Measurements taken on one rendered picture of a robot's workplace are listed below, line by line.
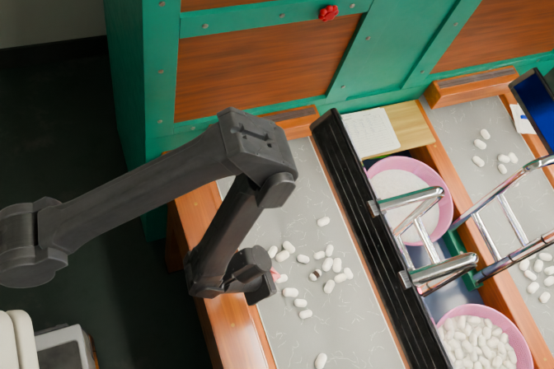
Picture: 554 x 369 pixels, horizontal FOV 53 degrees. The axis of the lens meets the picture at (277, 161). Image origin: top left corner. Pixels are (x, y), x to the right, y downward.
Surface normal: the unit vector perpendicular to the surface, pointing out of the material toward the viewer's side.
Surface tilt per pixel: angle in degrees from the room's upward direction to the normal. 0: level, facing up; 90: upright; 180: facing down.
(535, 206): 0
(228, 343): 0
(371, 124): 0
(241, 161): 82
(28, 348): 42
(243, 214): 82
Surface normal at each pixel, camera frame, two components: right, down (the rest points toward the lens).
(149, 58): 0.33, 0.86
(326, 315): 0.19, -0.46
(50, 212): -0.40, -0.41
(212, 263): 0.24, 0.75
